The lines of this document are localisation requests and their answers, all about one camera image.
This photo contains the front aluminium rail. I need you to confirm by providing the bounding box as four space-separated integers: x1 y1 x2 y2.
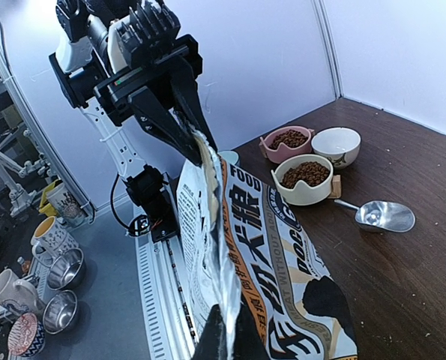
135 234 199 359

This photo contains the patterned mug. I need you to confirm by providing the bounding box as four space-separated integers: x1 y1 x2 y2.
31 216 79 268

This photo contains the left metal frame post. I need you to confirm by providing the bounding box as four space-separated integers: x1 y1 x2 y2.
313 0 343 99

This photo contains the light blue ceramic bowl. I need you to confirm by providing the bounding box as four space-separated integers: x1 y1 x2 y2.
218 151 240 166

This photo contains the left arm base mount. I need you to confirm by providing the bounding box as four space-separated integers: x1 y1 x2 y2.
126 207 179 243

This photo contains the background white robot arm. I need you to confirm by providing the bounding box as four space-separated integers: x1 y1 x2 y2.
0 127 57 218

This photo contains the white ceramic bowl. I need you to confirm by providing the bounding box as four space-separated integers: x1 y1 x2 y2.
311 127 361 170

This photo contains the pink pet bowl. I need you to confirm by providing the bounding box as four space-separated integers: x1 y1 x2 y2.
259 126 315 164

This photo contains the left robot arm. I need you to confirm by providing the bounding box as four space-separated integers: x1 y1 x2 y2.
49 1 212 241

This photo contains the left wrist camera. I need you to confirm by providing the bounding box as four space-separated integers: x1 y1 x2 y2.
107 1 181 74

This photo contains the red patterned ceramic bowl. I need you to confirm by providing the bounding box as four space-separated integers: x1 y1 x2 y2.
7 312 46 358

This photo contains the cream pet bowl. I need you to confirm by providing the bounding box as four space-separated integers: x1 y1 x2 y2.
271 154 334 206

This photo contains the steel bowl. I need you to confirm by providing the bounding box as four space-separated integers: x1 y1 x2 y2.
43 289 80 335
46 248 86 291

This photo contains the tall patterned cup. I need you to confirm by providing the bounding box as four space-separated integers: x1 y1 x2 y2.
46 183 85 227

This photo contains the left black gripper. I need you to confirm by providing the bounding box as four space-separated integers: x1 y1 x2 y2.
93 34 217 165

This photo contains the metal food scoop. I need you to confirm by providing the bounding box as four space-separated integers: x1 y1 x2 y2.
334 199 416 233

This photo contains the white grey mug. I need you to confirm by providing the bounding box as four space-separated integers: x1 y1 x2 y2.
0 268 46 317

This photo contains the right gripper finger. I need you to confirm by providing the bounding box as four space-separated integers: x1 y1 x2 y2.
192 304 269 360

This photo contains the pet food bag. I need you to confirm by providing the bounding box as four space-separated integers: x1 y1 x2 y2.
176 131 358 359

